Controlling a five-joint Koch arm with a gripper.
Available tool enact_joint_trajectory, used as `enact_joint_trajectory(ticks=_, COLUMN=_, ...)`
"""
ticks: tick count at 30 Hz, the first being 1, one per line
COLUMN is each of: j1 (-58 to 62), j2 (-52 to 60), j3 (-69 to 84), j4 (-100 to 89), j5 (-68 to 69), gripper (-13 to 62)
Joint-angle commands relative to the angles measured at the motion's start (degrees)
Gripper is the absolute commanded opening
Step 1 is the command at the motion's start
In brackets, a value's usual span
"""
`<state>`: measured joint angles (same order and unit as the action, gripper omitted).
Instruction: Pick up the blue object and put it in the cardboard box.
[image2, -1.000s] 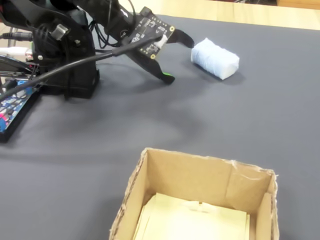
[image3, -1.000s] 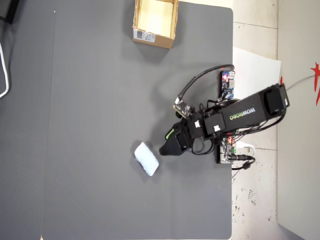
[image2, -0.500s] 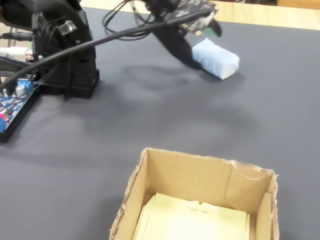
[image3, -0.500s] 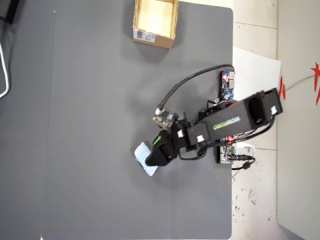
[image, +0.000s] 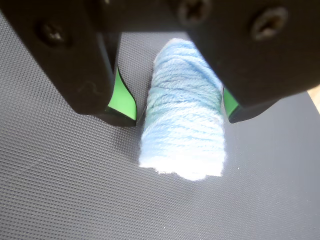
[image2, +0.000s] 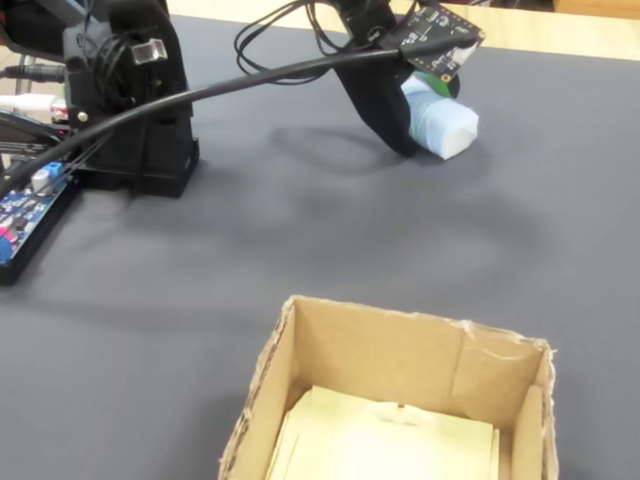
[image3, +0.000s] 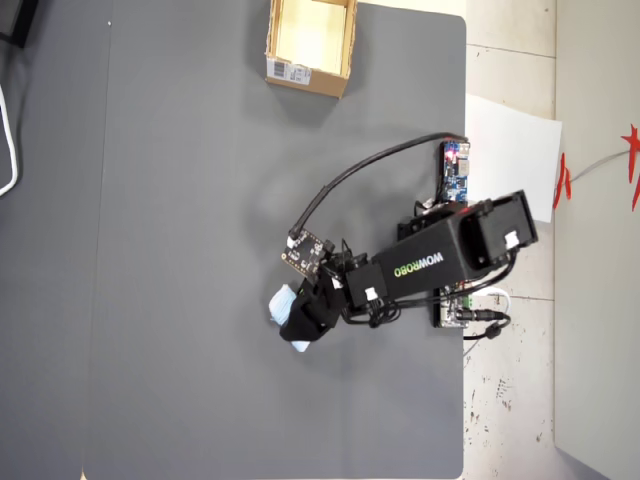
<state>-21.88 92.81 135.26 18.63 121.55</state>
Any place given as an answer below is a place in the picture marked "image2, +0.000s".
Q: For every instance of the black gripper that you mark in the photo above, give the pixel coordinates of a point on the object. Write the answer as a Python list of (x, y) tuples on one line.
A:
[(367, 22)]

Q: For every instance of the white block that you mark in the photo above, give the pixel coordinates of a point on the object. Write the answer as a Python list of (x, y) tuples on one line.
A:
[(442, 127)]

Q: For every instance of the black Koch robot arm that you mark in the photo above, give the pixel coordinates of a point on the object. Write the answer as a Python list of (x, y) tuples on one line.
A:
[(145, 115)]

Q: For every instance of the open cardboard box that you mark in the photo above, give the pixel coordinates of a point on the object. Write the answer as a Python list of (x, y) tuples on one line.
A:
[(380, 350)]

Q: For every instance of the dark gray table mat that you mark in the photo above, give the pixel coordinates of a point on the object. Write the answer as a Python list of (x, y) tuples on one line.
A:
[(350, 230)]

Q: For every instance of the pale yellow paper sheets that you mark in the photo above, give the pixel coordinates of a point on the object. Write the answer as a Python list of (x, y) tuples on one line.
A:
[(380, 445)]

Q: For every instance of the blue controller circuit board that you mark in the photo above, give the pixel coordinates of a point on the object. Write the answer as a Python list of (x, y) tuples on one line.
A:
[(22, 212)]

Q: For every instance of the black camera circuit board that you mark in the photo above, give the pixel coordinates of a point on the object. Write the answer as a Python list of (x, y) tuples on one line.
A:
[(437, 37)]

